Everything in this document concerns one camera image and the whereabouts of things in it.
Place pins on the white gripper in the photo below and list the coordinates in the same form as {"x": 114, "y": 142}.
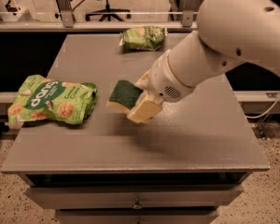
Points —
{"x": 165, "y": 79}

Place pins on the green yellow sponge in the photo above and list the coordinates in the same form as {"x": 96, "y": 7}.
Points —
{"x": 124, "y": 96}

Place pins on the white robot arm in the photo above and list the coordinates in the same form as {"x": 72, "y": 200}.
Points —
{"x": 229, "y": 33}

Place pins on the small green snack bag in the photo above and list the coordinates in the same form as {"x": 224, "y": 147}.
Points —
{"x": 143, "y": 38}

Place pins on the large green rice chip bag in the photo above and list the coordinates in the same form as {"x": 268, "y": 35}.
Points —
{"x": 41, "y": 98}

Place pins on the grey table with drawers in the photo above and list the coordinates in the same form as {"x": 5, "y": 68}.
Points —
{"x": 202, "y": 140}

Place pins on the upper grey drawer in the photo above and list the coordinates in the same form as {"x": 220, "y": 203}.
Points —
{"x": 135, "y": 197}

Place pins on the grey drawer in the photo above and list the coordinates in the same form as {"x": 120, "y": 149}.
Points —
{"x": 143, "y": 216}
{"x": 135, "y": 197}

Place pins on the lower grey drawer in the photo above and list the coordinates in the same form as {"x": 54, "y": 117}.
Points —
{"x": 143, "y": 216}

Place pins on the white box on floor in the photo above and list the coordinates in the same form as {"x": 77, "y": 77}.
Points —
{"x": 16, "y": 14}

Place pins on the metal rail frame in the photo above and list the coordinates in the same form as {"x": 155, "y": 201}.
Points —
{"x": 69, "y": 15}

